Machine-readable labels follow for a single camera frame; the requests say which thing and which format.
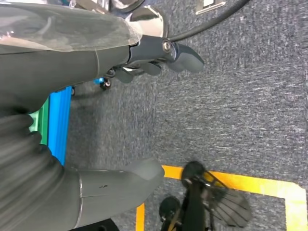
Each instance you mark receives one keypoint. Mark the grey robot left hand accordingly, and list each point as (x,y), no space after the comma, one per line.
(47,73)

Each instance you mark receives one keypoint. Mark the blue steel shelf rack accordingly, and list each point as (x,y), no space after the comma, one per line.
(60,127)

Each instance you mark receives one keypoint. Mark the clear plastic cover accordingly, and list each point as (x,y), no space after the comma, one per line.
(60,28)

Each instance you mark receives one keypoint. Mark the green folding crate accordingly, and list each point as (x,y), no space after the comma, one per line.
(41,124)

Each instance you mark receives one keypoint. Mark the chrome round stool base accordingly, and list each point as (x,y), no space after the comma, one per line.
(151,22)

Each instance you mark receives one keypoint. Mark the black robot right foot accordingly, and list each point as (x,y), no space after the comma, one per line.
(169,209)

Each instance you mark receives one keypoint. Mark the black robot foot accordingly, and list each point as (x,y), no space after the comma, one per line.
(169,209)
(228,207)

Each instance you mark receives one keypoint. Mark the steel floor outlet plate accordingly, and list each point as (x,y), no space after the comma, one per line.
(210,6)

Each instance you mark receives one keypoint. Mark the black robot left foot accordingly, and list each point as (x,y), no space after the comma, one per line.
(228,207)

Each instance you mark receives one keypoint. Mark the yellow floor tape square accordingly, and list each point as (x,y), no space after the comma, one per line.
(264,186)

